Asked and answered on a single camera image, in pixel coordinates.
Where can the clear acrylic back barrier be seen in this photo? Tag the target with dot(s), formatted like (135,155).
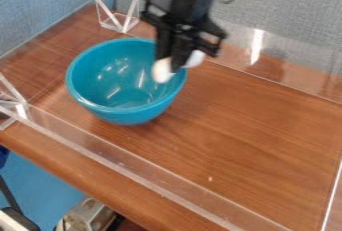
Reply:
(303,66)

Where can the clear acrylic corner bracket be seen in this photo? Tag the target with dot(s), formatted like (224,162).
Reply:
(116,21)

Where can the clear acrylic barrier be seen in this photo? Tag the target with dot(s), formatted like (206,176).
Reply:
(303,66)
(155,197)

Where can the white power strip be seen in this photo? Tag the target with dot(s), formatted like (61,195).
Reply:
(88,216)

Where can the clear acrylic left bracket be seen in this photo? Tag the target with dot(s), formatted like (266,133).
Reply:
(10,101)

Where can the clear acrylic front barrier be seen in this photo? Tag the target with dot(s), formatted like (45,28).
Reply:
(155,197)

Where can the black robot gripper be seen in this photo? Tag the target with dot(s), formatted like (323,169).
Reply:
(183,27)

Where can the blue plastic bowl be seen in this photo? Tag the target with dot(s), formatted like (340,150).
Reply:
(108,80)

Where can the white toy mushroom brown cap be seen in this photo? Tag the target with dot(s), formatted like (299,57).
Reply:
(161,72)

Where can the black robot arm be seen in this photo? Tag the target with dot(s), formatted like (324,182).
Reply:
(184,29)

